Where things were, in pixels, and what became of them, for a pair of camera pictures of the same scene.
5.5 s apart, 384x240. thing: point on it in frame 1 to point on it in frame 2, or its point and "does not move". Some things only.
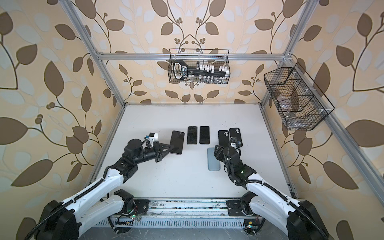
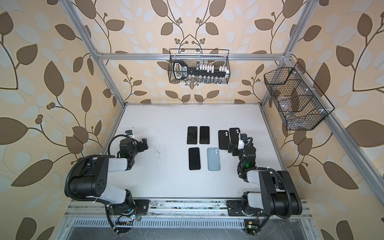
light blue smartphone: x=214 y=164 does not move
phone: x=192 y=135 does not move
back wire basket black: x=199 y=66 does not move
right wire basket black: x=297 y=106 does not move
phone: x=204 y=135 does not move
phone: x=177 y=140 to x=194 y=161
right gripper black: x=219 y=153 to x=235 y=149
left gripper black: x=159 y=147 to x=139 y=145
